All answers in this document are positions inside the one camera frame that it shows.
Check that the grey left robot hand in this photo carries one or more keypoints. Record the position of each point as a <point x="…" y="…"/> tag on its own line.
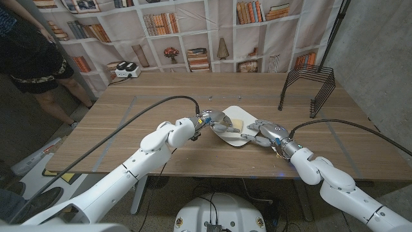
<point x="214" y="117"/>

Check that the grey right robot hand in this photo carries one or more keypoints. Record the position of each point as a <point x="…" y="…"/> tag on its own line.
<point x="273" y="132"/>

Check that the white square paper plate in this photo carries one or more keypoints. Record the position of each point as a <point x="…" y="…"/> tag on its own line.
<point x="236" y="112"/>

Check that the yellow sponge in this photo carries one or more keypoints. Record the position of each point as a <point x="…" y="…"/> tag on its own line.
<point x="238" y="125"/>

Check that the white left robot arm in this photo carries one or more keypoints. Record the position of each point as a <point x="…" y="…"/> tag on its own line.
<point x="112" y="190"/>

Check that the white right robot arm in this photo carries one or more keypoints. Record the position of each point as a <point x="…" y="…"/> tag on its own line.
<point x="341" y="187"/>

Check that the grey tape strip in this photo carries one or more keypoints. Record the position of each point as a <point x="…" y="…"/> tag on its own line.
<point x="117" y="129"/>
<point x="341" y="145"/>

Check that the grey table leg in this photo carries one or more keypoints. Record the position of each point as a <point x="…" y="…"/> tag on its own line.
<point x="304" y="203"/>

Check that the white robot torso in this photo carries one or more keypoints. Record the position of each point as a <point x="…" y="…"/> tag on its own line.
<point x="231" y="209"/>

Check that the printed bookshelf backdrop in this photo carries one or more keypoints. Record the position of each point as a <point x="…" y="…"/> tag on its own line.
<point x="283" y="35"/>

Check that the white power strip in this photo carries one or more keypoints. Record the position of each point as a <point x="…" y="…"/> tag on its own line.
<point x="127" y="71"/>

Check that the white table leg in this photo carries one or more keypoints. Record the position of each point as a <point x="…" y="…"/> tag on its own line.
<point x="138" y="203"/>

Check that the black tripod stand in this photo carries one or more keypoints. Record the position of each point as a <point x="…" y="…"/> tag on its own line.
<point x="333" y="32"/>

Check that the yellow floor pad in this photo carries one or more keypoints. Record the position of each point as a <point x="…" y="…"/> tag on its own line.
<point x="67" y="177"/>

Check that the white floor box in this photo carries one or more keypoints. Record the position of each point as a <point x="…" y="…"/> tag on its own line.
<point x="35" y="156"/>

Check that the standing person in black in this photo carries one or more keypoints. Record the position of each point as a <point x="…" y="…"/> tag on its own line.
<point x="29" y="54"/>

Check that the seated person in jeans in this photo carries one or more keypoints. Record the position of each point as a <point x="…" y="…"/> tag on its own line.
<point x="13" y="203"/>

